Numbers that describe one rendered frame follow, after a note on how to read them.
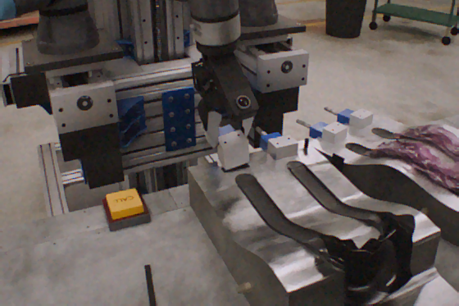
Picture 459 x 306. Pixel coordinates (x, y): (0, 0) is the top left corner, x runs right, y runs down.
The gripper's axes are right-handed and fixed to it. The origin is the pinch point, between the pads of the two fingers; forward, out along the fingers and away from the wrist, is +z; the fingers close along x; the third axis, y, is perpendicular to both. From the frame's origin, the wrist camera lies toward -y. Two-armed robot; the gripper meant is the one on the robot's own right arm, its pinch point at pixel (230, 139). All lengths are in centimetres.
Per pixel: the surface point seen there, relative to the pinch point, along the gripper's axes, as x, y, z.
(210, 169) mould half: 4.9, -0.6, 4.8
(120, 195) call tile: 22.0, 4.5, 8.6
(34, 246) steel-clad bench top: 40.0, 0.0, 9.2
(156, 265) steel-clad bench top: 20.4, -12.7, 10.1
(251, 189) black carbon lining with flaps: 0.3, -8.6, 5.1
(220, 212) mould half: 7.6, -12.4, 3.2
